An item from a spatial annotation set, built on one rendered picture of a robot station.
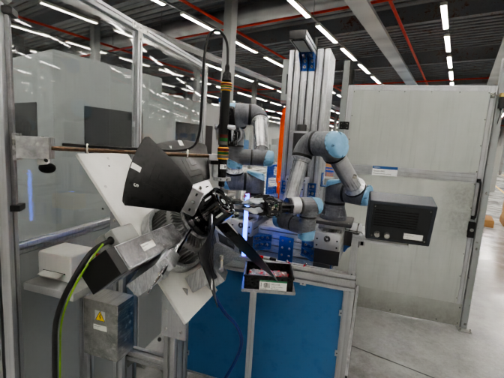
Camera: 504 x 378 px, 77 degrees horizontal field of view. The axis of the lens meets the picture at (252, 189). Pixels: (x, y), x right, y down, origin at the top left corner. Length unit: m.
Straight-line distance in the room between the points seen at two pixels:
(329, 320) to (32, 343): 1.30
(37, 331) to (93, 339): 0.35
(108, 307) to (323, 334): 1.01
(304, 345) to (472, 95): 2.28
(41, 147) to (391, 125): 2.51
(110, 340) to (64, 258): 0.35
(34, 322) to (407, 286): 2.71
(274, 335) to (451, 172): 1.99
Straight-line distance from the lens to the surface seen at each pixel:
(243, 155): 1.47
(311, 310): 1.69
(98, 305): 1.33
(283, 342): 1.81
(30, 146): 1.22
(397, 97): 2.98
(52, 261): 1.47
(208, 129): 5.72
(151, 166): 1.00
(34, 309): 1.65
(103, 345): 1.39
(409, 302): 3.25
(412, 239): 1.54
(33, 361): 1.75
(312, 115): 2.03
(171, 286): 1.17
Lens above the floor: 1.43
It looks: 8 degrees down
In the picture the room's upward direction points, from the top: 4 degrees clockwise
